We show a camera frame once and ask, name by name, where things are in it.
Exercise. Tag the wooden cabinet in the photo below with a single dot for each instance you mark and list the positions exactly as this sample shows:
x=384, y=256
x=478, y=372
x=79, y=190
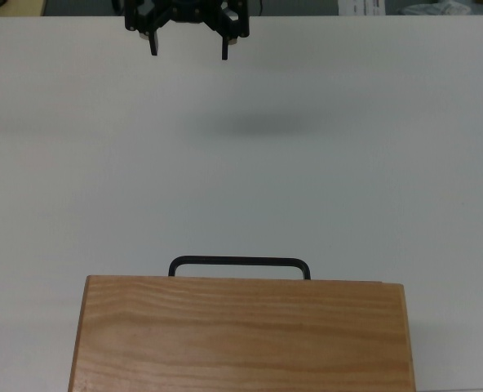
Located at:
x=241, y=339

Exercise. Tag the crumpled clear plastic bag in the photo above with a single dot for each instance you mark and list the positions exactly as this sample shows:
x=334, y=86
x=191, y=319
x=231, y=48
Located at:
x=437, y=9

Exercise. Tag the tan wooden desk board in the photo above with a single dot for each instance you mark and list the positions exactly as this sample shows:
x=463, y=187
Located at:
x=13, y=7

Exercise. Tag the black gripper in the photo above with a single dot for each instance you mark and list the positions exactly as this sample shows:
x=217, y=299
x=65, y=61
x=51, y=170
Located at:
x=192, y=11

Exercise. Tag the white printed papers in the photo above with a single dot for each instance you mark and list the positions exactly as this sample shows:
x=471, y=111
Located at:
x=360, y=7

